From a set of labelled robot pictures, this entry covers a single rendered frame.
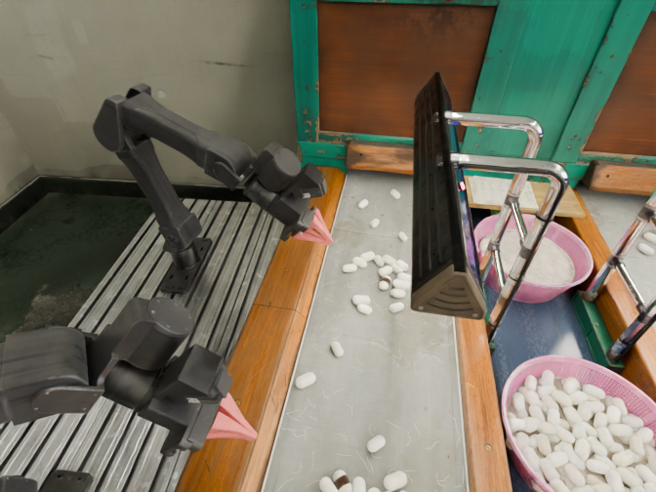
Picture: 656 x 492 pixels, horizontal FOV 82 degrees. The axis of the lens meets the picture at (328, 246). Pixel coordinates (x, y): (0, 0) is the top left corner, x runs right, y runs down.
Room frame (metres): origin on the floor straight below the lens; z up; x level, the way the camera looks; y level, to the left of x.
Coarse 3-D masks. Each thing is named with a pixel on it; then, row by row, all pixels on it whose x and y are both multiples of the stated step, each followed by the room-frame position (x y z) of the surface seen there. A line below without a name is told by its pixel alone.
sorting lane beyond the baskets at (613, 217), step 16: (592, 208) 0.88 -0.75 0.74; (608, 208) 0.88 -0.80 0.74; (624, 208) 0.88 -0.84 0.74; (640, 208) 0.88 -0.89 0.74; (608, 224) 0.81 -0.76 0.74; (624, 224) 0.81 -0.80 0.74; (608, 240) 0.74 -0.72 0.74; (640, 240) 0.74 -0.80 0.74; (640, 256) 0.68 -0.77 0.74; (640, 272) 0.62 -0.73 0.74; (640, 288) 0.57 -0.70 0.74
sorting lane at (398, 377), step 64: (384, 192) 0.96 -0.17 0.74; (320, 320) 0.48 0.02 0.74; (384, 320) 0.48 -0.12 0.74; (448, 320) 0.48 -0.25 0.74; (320, 384) 0.34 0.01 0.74; (384, 384) 0.34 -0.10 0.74; (448, 384) 0.34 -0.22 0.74; (320, 448) 0.23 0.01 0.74; (384, 448) 0.23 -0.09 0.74; (448, 448) 0.23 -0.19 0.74
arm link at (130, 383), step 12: (120, 360) 0.23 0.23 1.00; (120, 372) 0.22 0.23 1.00; (132, 372) 0.22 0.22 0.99; (144, 372) 0.23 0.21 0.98; (156, 372) 0.23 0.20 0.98; (108, 384) 0.21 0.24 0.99; (120, 384) 0.21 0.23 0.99; (132, 384) 0.21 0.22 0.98; (144, 384) 0.21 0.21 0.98; (156, 384) 0.22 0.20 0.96; (108, 396) 0.20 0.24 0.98; (120, 396) 0.20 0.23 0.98; (132, 396) 0.20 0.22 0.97; (132, 408) 0.20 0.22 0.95
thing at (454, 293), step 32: (416, 96) 0.87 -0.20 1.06; (448, 96) 0.84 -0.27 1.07; (416, 128) 0.70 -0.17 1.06; (448, 128) 0.59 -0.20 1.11; (416, 160) 0.57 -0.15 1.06; (416, 192) 0.48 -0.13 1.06; (448, 192) 0.40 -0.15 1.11; (416, 224) 0.40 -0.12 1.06; (448, 224) 0.34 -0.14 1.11; (416, 256) 0.34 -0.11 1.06; (448, 256) 0.29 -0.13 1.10; (416, 288) 0.28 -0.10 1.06; (448, 288) 0.26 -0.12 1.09; (480, 288) 0.28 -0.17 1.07
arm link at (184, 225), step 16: (128, 128) 0.71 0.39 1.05; (128, 144) 0.69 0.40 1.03; (144, 144) 0.73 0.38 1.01; (128, 160) 0.70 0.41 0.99; (144, 160) 0.71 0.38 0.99; (144, 176) 0.70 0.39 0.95; (160, 176) 0.72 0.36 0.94; (144, 192) 0.71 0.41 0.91; (160, 192) 0.70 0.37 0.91; (160, 208) 0.69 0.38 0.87; (176, 208) 0.71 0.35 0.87; (160, 224) 0.69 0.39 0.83; (176, 224) 0.68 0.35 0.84; (192, 224) 0.71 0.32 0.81; (192, 240) 0.70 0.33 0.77
